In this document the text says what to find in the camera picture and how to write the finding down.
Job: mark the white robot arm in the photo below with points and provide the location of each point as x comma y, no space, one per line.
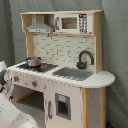
10,116

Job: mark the wooden toy kitchen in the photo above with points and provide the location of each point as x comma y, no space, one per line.
62,49

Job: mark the grey toy sink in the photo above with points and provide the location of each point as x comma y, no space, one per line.
73,74

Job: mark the black toy faucet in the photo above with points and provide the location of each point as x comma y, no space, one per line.
82,63

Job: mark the black toy stovetop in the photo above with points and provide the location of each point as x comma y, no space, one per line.
43,67

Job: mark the small metal pot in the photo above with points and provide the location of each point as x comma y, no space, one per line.
33,61

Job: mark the right red stove knob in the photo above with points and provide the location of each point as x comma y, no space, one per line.
34,83

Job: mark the white fridge door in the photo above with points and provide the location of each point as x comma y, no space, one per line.
63,107

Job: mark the white toy microwave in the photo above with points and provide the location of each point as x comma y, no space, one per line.
73,23

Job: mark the grey range hood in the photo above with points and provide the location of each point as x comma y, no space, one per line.
39,26

